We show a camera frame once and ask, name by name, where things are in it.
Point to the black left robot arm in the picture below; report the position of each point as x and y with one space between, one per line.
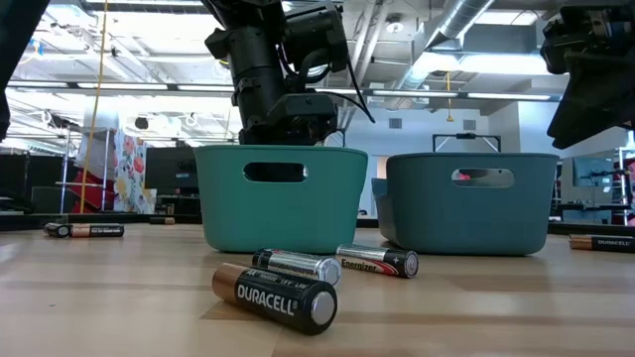
258 64

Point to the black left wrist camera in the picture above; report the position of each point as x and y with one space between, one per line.
317 35

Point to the silver black Energizer battery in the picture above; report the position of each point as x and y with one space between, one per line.
377 260
297 264

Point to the floral pattern banner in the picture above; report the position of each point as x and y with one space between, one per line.
130 173

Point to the black computer monitor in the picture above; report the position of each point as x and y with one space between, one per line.
171 171

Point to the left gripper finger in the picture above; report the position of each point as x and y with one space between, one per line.
273 172

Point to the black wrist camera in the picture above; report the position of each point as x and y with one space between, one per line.
558 47
317 35

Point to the slim silver round duct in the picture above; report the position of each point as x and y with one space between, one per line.
456 20

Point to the grey metal rack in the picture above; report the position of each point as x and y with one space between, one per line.
64 173

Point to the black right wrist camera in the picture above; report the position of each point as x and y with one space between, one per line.
558 47

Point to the long ceiling light strip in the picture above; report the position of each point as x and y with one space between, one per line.
149 86

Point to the grey background monitor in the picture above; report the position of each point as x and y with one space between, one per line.
593 171

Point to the black metal rig frame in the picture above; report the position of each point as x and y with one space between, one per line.
466 136

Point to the blue grey plastic bin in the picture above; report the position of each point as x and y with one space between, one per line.
471 218

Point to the black aluminium table frame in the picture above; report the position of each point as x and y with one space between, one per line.
30 222

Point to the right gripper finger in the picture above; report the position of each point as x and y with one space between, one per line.
595 94

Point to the teal green plastic bin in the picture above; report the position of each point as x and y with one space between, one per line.
278 218

